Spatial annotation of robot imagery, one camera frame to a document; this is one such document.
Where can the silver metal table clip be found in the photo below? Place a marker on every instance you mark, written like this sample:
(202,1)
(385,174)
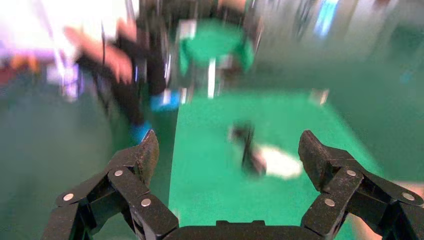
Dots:
(319,96)

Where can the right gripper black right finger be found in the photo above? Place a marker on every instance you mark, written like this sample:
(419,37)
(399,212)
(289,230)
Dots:
(344,185)

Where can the green table cloth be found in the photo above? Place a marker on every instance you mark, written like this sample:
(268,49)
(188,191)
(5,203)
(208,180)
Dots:
(212,165)

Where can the person in black clothes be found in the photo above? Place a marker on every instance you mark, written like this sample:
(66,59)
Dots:
(132,66)

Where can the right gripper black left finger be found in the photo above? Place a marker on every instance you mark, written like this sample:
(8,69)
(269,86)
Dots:
(132,185)

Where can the green table farther back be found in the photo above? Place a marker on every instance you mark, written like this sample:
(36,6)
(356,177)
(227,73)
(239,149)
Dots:
(212,43)

